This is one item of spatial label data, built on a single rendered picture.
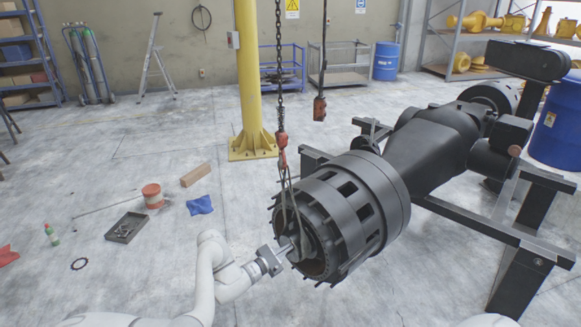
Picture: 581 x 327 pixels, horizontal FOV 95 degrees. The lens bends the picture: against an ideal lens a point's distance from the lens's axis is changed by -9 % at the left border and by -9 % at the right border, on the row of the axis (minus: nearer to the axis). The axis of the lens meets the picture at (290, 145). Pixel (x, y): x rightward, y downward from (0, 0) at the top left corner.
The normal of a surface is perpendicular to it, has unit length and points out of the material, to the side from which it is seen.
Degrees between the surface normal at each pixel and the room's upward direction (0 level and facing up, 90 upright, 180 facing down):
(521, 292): 90
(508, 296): 90
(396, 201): 57
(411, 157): 27
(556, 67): 90
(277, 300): 0
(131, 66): 90
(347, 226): 48
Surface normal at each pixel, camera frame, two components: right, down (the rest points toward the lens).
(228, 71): 0.26, 0.44
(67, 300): -0.01, -0.89
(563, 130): -0.87, 0.23
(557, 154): -0.72, 0.33
